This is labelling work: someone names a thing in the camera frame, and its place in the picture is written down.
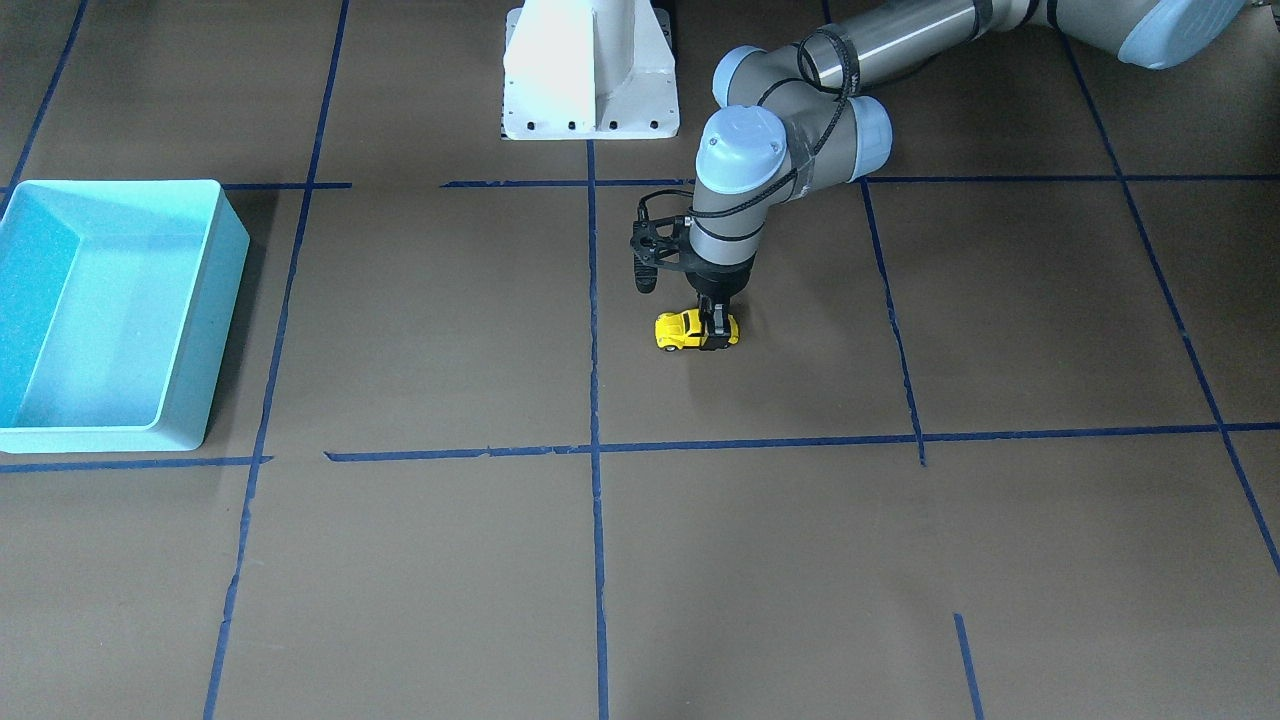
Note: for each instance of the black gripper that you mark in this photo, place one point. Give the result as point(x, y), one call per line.
point(722, 281)

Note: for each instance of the yellow beetle toy car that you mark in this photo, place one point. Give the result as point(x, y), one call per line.
point(677, 331)

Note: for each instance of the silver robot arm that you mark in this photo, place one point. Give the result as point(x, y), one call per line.
point(800, 119)

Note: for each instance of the light blue plastic bin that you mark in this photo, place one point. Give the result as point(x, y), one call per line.
point(116, 299)

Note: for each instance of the white pedestal column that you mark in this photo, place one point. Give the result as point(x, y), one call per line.
point(578, 70)

